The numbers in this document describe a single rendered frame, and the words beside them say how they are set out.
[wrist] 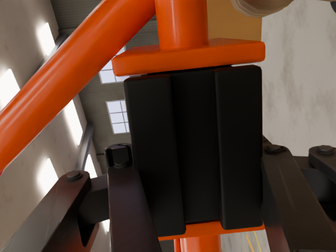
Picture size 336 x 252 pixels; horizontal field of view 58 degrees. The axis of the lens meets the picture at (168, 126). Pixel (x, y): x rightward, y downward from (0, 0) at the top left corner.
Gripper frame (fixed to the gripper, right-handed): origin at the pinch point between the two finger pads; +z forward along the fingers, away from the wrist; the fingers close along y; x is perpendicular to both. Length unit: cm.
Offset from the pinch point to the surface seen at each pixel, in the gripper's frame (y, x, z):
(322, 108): 123, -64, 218
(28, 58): -274, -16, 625
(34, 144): -274, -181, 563
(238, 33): 47, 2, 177
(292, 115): 123, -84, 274
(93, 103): -237, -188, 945
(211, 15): 30, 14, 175
